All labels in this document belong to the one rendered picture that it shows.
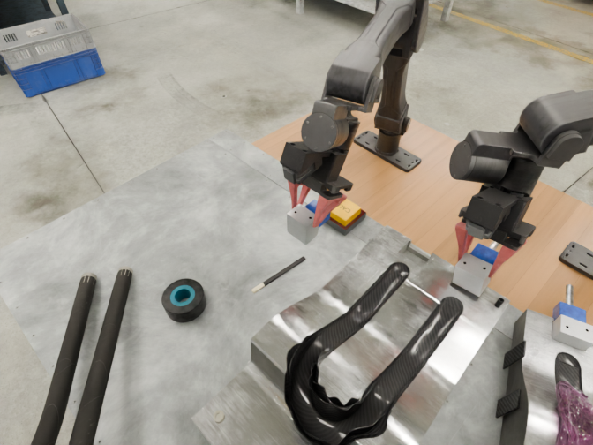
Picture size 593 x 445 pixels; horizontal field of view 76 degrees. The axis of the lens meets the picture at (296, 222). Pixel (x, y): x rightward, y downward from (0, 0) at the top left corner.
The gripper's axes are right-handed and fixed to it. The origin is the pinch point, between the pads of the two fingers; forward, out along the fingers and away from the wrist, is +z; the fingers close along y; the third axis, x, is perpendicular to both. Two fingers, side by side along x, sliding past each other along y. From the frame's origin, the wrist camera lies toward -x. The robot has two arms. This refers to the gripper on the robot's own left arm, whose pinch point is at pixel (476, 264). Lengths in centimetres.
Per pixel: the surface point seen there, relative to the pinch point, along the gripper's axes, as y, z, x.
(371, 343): -5.7, 11.7, -18.7
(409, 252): -13.0, 5.7, 3.3
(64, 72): -325, 29, 39
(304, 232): -25.8, 2.2, -15.6
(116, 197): -78, 15, -28
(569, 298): 13.8, 5.3, 15.5
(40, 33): -359, 7, 35
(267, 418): -10.7, 21.0, -35.2
